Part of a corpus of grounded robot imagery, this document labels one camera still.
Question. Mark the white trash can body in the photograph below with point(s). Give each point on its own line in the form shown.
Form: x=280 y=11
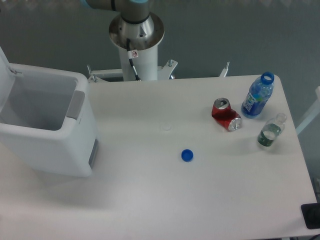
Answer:
x=48 y=121

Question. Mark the white trash can lid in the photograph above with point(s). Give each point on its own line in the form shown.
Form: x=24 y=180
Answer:
x=7 y=79

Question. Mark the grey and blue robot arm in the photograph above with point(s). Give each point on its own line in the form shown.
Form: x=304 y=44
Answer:
x=136 y=27

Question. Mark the white bottle cap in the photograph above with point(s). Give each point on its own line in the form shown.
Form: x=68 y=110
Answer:
x=165 y=126

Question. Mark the blue bottle cap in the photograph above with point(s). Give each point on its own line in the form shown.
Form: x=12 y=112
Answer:
x=187 y=155

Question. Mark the crushed red soda can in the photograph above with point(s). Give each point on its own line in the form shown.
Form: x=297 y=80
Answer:
x=227 y=117

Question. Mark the blue plastic drink bottle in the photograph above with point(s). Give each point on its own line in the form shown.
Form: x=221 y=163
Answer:
x=258 y=94

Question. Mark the clear bottle with green label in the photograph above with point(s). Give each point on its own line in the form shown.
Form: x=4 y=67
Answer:
x=271 y=130

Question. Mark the black device at table edge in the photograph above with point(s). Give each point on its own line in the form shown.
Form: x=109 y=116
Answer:
x=311 y=215

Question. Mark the white metal base frame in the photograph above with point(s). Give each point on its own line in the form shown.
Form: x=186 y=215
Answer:
x=164 y=72

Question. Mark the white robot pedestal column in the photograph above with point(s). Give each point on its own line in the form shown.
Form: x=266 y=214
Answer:
x=146 y=64

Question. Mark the white post at right edge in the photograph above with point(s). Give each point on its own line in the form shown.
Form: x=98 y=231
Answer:
x=312 y=112

